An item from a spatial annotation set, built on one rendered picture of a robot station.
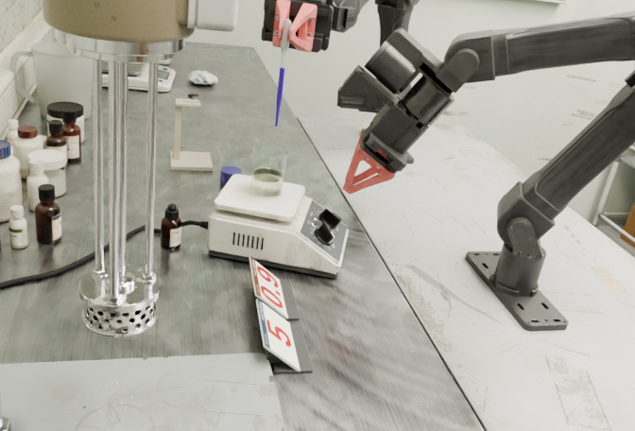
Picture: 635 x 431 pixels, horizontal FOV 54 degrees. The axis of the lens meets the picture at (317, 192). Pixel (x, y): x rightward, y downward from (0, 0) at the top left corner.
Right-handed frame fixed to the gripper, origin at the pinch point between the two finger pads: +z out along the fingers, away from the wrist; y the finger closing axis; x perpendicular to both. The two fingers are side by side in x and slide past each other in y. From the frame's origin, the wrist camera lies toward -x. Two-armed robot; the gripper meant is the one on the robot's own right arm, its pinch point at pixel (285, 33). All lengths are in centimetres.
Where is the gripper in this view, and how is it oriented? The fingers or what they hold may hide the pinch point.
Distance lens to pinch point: 88.0
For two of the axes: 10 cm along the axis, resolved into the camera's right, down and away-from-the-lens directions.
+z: -1.4, 4.0, -9.1
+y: 9.8, 1.8, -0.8
